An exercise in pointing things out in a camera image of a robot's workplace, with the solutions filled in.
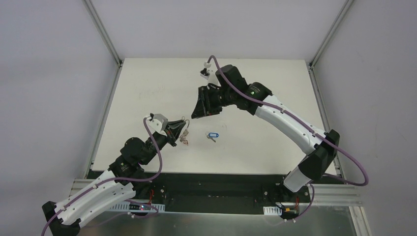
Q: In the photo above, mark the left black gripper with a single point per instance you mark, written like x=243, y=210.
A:
x=169, y=133

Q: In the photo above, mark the aluminium front rail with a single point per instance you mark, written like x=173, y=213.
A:
x=328, y=195

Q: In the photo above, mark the left aluminium frame post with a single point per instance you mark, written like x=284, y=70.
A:
x=102, y=31

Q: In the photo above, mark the aluminium frame post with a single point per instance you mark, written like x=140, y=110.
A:
x=331, y=32
x=102, y=31

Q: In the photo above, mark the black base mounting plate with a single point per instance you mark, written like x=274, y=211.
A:
x=219, y=193

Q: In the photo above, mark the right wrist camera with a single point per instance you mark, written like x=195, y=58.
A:
x=208, y=74

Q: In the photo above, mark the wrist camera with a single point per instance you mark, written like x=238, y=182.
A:
x=208, y=74
x=158, y=123

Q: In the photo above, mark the silver metal keyring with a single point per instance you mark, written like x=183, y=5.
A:
x=183, y=136

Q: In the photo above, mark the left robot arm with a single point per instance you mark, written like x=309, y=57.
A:
x=139, y=163

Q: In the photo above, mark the right aluminium frame post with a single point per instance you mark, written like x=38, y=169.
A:
x=331, y=32

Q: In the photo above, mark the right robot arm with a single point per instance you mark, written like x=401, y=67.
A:
x=227, y=87

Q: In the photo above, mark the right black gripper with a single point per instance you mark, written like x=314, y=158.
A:
x=210, y=101

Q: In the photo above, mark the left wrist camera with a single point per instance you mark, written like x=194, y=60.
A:
x=158, y=123

